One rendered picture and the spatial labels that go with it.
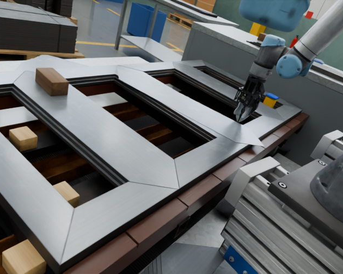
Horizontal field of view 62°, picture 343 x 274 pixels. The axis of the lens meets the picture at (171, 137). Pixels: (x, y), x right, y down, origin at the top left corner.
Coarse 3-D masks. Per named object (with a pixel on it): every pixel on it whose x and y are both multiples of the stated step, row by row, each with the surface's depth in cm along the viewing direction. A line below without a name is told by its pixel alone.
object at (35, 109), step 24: (144, 72) 141; (168, 72) 158; (216, 72) 184; (24, 96) 91; (144, 96) 120; (216, 96) 148; (264, 96) 168; (48, 120) 85; (192, 120) 110; (288, 120) 146; (72, 144) 79; (96, 168) 74; (216, 168) 90; (144, 216) 65; (48, 264) 50; (72, 264) 50
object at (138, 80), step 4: (136, 76) 133; (140, 76) 135; (144, 76) 136; (124, 80) 124; (128, 80) 126; (132, 80) 127; (136, 80) 128; (140, 80) 130; (144, 80) 131; (148, 80) 133; (152, 80) 134; (128, 84) 122; (132, 84) 123; (136, 84) 124; (140, 84) 126
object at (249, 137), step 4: (248, 132) 115; (252, 132) 116; (244, 136) 111; (248, 136) 112; (252, 136) 113; (256, 136) 114; (240, 140) 107; (244, 140) 108; (248, 140) 109; (252, 140) 110; (256, 140) 111; (252, 144) 107
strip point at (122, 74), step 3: (117, 69) 134; (120, 72) 131; (123, 72) 132; (126, 72) 133; (129, 72) 134; (132, 72) 136; (120, 75) 128; (123, 75) 129; (126, 75) 130; (129, 75) 131; (132, 75) 133; (135, 75) 134; (138, 75) 135; (120, 78) 125; (123, 78) 126
